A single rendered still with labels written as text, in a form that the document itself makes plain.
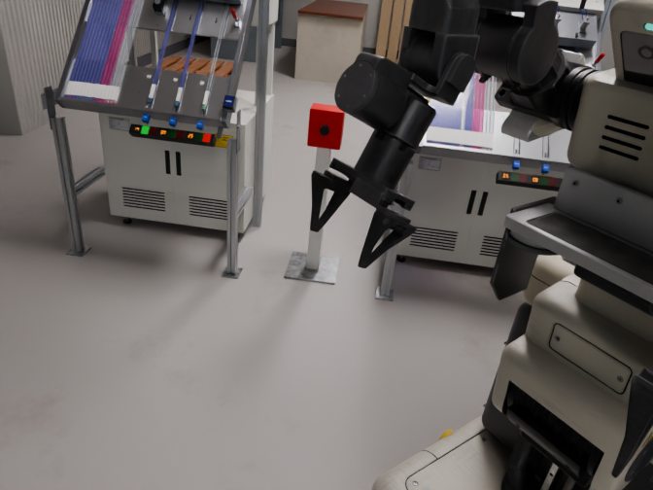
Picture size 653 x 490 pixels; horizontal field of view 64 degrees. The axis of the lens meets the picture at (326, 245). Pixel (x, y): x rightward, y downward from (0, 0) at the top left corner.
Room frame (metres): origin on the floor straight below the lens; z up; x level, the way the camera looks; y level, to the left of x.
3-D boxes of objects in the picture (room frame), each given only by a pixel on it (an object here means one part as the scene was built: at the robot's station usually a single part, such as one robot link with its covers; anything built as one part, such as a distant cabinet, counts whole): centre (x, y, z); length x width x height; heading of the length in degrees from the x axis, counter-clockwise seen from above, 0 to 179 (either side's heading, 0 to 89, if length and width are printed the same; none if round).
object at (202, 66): (5.87, 1.70, 0.06); 1.29 x 0.86 x 0.11; 178
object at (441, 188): (2.56, -0.69, 0.31); 0.70 x 0.65 x 0.62; 86
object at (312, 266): (2.14, 0.05, 0.39); 0.24 x 0.24 x 0.78; 86
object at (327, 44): (7.54, 0.18, 0.38); 2.25 x 0.75 x 0.77; 178
